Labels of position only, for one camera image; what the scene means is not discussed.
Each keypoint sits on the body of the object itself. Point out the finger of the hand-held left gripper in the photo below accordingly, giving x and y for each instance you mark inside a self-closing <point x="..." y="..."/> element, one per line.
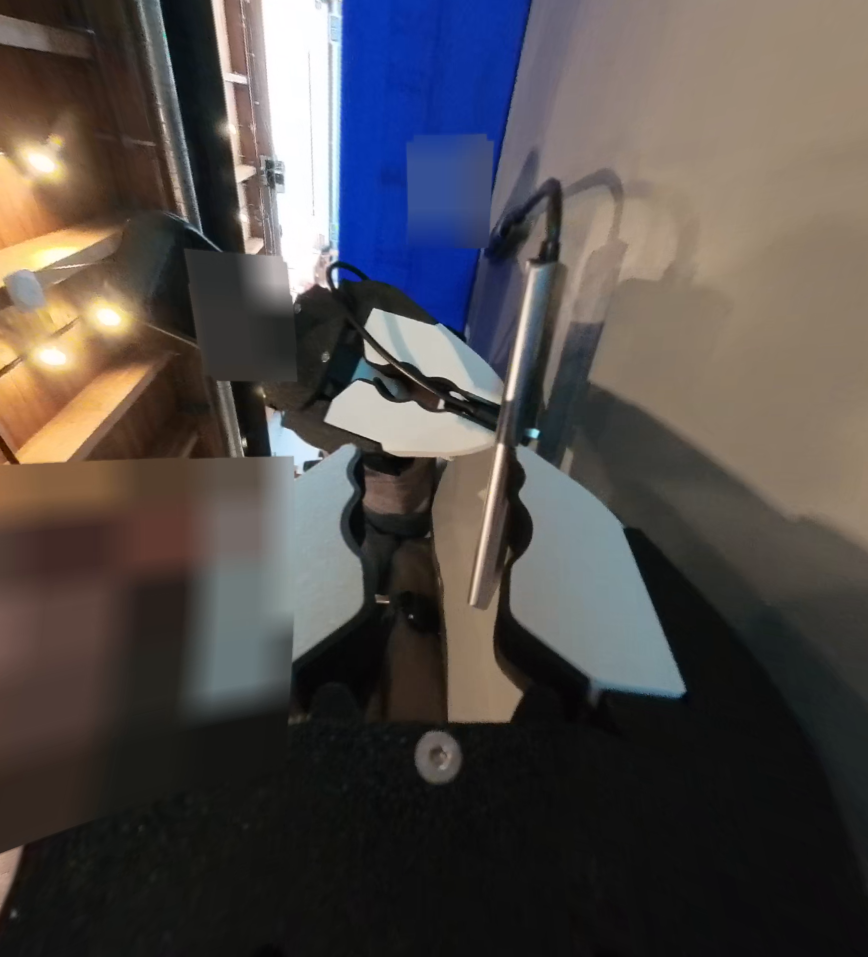
<point x="434" y="351"/>
<point x="404" y="430"/>

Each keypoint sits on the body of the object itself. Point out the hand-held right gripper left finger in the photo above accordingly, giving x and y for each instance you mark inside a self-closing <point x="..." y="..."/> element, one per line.
<point x="325" y="538"/>

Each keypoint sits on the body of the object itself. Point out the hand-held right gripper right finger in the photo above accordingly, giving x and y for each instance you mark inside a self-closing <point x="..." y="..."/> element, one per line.
<point x="591" y="583"/>

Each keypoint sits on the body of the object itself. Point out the silver usb hub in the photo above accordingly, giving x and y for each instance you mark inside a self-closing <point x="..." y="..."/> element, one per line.
<point x="516" y="374"/>

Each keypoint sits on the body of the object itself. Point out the round ceiling lamp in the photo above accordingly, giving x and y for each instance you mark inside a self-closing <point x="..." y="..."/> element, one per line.
<point x="41" y="161"/>
<point x="52" y="355"/>
<point x="108" y="315"/>

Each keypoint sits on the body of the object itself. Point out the blue plastic bin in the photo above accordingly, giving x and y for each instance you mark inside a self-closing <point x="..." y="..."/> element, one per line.
<point x="434" y="75"/>

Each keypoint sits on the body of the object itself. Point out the grey metal pipe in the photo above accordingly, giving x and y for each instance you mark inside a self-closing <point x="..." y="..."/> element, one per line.
<point x="168" y="112"/>

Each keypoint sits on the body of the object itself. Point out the small white ceiling sensor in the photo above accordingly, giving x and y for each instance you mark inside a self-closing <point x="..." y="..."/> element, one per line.
<point x="25" y="289"/>

